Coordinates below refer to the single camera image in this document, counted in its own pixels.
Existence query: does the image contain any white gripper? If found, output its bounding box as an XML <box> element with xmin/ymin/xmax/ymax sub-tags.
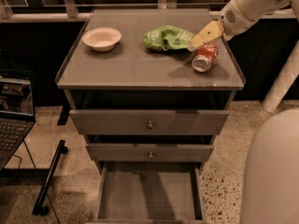
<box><xmin>187</xmin><ymin>0</ymin><xmax>249</xmax><ymax>51</ymax></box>

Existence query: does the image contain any red coke can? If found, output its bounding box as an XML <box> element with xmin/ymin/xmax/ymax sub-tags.
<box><xmin>192</xmin><ymin>43</ymin><xmax>219</xmax><ymax>73</ymax></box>

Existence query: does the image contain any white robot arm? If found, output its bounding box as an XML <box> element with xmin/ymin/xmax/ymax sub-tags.
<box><xmin>187</xmin><ymin>0</ymin><xmax>299</xmax><ymax>224</ymax></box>

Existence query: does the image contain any grey drawer cabinet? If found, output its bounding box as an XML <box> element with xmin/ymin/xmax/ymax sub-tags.
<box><xmin>54</xmin><ymin>8</ymin><xmax>247</xmax><ymax>224</ymax></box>

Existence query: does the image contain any grey top drawer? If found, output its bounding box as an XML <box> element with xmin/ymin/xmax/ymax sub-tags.
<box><xmin>70</xmin><ymin>109</ymin><xmax>228</xmax><ymax>135</ymax></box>

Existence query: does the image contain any grey middle drawer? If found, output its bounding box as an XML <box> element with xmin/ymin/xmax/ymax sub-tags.
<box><xmin>86</xmin><ymin>143</ymin><xmax>214</xmax><ymax>162</ymax></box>

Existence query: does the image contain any grey open bottom drawer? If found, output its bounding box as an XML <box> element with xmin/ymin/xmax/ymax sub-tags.
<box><xmin>93</xmin><ymin>162</ymin><xmax>207</xmax><ymax>224</ymax></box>

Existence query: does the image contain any green chip bag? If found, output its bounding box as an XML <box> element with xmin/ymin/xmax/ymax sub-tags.
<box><xmin>143</xmin><ymin>25</ymin><xmax>194</xmax><ymax>51</ymax></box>

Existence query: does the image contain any white bowl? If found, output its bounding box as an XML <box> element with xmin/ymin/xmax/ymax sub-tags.
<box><xmin>82</xmin><ymin>27</ymin><xmax>121</xmax><ymax>51</ymax></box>

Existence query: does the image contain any metal window railing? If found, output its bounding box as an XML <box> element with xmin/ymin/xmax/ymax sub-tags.
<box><xmin>0</xmin><ymin>0</ymin><xmax>299</xmax><ymax>24</ymax></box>

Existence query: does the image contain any black laptop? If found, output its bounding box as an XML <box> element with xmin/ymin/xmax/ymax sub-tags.
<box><xmin>0</xmin><ymin>76</ymin><xmax>36</xmax><ymax>171</ymax></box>

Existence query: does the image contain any black laptop stand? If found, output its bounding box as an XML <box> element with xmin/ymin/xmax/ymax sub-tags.
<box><xmin>0</xmin><ymin>140</ymin><xmax>68</xmax><ymax>216</ymax></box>

